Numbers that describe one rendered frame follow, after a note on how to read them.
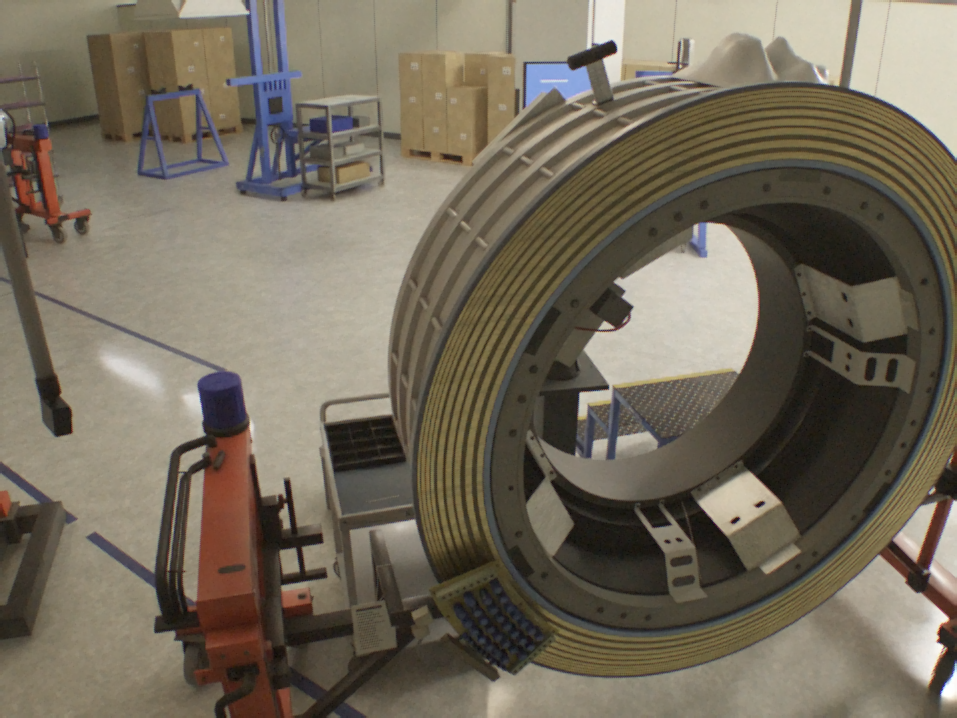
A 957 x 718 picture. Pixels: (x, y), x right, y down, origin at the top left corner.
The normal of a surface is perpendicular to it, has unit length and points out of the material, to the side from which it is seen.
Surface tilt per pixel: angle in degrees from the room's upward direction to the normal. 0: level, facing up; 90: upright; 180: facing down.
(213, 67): 90
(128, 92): 90
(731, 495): 27
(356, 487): 0
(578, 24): 90
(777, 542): 61
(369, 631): 90
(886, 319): 104
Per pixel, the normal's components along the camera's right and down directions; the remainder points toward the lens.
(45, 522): 0.00, -0.90
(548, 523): 0.70, 0.07
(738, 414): -0.75, -0.46
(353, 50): -0.57, 0.36
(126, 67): 0.82, 0.25
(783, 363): -0.95, -0.01
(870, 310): -0.24, 0.63
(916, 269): 0.28, 0.42
